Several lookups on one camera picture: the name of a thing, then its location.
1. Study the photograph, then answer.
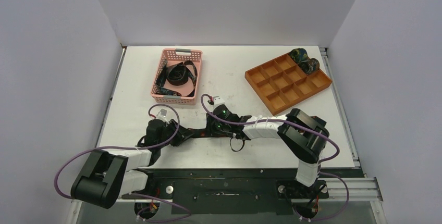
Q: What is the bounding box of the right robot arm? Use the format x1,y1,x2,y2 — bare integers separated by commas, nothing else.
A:
207,104,329,197

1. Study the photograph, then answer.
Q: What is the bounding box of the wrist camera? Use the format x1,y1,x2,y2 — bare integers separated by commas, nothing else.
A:
155,109,170,122
207,96,225,108

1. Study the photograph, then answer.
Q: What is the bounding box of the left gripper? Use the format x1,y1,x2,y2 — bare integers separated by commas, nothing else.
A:
158,119,194,148

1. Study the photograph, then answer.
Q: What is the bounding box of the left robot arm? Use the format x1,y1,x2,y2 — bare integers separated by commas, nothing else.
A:
70,119,195,209

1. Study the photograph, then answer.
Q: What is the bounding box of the dark tie in basket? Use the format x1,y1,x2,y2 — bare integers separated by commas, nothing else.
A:
155,60,198,97

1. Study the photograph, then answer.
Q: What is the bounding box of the rolled dark floral tie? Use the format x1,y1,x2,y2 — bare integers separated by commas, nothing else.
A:
298,58,320,76

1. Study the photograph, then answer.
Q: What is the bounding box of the pink plastic basket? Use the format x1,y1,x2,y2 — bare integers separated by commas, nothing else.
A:
151,48,203,105

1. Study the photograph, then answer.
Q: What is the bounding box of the orange divided tray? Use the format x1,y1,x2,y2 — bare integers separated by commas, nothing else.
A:
244,53,332,116

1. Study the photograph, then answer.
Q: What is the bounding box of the black orange floral tie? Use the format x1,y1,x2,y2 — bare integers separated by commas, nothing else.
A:
188,128,213,139

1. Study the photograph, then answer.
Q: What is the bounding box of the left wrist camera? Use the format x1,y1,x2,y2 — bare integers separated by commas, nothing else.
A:
155,109,170,122

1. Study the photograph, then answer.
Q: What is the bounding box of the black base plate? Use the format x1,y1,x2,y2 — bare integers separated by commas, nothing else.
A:
139,168,329,215

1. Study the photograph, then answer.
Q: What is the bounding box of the rolled blue green tie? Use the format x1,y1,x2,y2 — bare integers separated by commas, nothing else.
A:
288,48,309,64

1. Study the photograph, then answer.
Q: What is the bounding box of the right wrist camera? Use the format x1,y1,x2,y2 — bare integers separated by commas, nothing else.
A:
207,96,225,108

